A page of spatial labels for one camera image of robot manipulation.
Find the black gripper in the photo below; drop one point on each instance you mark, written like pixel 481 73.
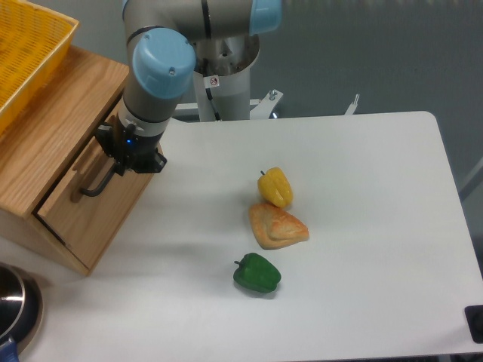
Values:
pixel 129 149

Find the black drawer handle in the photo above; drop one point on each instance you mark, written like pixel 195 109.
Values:
pixel 92 193

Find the wooden top drawer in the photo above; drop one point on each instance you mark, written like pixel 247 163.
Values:
pixel 86 225

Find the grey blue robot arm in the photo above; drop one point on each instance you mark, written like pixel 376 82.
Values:
pixel 175 45

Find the wooden drawer cabinet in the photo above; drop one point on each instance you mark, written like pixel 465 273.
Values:
pixel 47 154

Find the yellow toy bell pepper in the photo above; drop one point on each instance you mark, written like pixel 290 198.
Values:
pixel 274 187

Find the yellow plastic basket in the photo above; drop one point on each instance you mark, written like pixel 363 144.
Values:
pixel 34 41

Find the toy pastry turnover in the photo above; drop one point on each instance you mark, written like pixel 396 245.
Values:
pixel 275 228

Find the green toy bell pepper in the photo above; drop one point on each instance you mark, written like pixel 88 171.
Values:
pixel 256 273

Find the metal pot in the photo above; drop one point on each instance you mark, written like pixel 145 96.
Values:
pixel 21 306

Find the black corner object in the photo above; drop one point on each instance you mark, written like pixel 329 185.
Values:
pixel 474 319

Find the blue pot handle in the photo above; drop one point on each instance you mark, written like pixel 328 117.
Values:
pixel 8 351

